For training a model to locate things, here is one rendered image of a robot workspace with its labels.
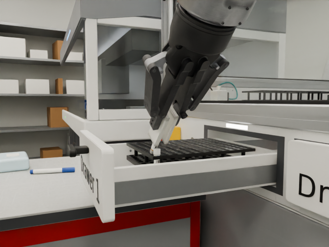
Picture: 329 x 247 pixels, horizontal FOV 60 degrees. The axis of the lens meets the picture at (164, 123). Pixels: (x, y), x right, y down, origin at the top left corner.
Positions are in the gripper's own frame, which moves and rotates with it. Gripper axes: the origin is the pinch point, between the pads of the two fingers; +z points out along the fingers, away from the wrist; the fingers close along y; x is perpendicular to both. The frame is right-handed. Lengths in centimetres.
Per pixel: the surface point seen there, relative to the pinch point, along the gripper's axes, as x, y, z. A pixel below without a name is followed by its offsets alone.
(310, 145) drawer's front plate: -13.2, 19.3, -5.3
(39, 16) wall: 396, 42, 205
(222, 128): 6.2, 24.2, 13.4
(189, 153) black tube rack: -3.2, 5.6, 5.5
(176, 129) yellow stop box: 21.6, 25.3, 31.8
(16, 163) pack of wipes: 37, -22, 55
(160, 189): -8.2, -2.5, 6.0
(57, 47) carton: 330, 53, 213
